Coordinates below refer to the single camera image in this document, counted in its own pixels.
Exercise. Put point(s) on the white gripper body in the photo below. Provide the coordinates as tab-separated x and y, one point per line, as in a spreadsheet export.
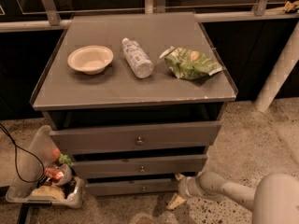
186	187

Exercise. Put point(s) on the grey bottom drawer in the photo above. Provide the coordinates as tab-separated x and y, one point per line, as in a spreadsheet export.
133	187

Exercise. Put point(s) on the grey drawer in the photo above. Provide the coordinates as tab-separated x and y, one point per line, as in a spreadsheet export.
135	137
133	187
140	166

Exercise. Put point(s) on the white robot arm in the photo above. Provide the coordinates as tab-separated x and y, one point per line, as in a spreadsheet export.
274	201

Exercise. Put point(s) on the grey middle drawer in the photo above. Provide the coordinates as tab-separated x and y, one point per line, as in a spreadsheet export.
140	166

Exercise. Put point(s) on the grey top drawer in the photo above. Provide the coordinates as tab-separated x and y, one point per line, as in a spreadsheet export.
135	137

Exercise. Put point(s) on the grey drawer cabinet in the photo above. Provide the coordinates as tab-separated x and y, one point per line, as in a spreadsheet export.
70	99

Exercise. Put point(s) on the green chip bag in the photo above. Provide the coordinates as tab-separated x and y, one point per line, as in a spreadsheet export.
189	64

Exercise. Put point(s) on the green orange toy vegetable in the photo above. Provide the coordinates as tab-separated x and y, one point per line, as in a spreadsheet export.
60	157

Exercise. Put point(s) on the clear plastic water bottle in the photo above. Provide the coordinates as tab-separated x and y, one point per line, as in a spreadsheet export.
138	60

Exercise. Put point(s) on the red snack package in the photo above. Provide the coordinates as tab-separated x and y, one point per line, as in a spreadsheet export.
54	173

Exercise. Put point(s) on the beige bread item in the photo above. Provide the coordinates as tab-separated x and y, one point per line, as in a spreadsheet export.
52	191

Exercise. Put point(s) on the clear plastic bin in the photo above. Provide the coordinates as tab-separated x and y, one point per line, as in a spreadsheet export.
31	164

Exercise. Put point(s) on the white paper bowl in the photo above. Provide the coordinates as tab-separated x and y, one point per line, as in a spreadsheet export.
90	60

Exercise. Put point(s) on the white diagonal pole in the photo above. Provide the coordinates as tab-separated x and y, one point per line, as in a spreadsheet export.
287	60

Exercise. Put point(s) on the metal railing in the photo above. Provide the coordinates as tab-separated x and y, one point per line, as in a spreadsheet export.
34	15

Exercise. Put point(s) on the yellow object on ledge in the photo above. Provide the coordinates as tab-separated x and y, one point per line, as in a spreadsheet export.
291	7

